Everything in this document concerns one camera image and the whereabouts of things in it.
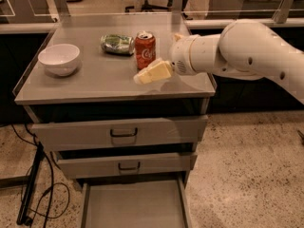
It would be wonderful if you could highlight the black floor cable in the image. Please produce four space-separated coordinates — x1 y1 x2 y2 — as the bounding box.
10 123 71 228

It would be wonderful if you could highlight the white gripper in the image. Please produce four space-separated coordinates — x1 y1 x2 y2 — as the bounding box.
133 33 198 85

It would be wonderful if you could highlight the white horizontal rail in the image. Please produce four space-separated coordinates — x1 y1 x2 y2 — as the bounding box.
0 18 304 34

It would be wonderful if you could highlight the red coke can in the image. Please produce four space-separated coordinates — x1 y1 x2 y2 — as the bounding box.
135 30 156 69

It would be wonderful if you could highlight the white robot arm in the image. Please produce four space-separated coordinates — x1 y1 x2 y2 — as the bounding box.
134 19 304 103

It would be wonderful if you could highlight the top grey drawer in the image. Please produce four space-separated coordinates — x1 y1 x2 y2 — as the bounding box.
32 115 208 151

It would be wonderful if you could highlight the black top drawer handle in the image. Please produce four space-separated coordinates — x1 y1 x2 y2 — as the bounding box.
110 127 138 138

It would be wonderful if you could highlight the black drawer handle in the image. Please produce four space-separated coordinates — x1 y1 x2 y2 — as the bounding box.
118 161 141 171
110 127 138 138

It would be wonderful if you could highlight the grey drawer cabinet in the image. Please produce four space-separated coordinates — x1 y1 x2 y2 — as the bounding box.
14 14 216 181

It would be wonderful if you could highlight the middle grey drawer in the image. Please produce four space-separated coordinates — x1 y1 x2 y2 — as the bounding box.
58 152 197 179

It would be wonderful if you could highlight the white ceramic bowl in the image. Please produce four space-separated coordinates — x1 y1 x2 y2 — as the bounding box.
38 44 81 76

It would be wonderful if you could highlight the open bottom grey drawer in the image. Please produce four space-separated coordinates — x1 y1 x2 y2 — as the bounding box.
77 175 192 228

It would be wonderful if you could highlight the black metal floor bar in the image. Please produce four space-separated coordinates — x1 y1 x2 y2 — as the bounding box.
16 143 44 225

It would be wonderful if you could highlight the crushed green soda can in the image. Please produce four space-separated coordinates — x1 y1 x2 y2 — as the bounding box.
100 34 134 55

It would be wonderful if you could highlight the black middle drawer handle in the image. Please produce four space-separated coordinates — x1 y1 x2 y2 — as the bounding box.
118 161 141 171

